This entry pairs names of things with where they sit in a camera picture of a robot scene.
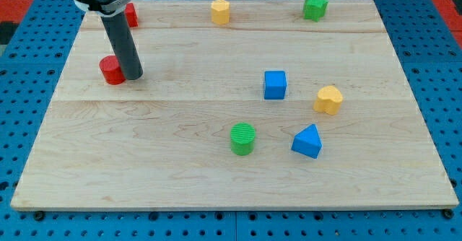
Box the green star block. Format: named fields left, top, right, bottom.
left=302, top=0, right=328, bottom=22

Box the blue cube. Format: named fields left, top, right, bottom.
left=263, top=71, right=287, bottom=100

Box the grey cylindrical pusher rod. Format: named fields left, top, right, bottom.
left=102, top=10, right=143, bottom=80

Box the blue triangular prism block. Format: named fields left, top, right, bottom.
left=291, top=124, right=323, bottom=159

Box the yellow heart block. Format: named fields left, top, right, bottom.
left=313, top=85, right=344, bottom=115

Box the red cylinder block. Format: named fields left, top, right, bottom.
left=99, top=55, right=126, bottom=85

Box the wooden board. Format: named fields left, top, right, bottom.
left=11, top=0, right=459, bottom=211

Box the green cylinder block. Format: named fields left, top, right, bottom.
left=230, top=123, right=256, bottom=156

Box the yellow hexagonal block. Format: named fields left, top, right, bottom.
left=211, top=0, right=230, bottom=25

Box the red block behind rod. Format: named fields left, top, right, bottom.
left=124, top=3, right=139, bottom=27

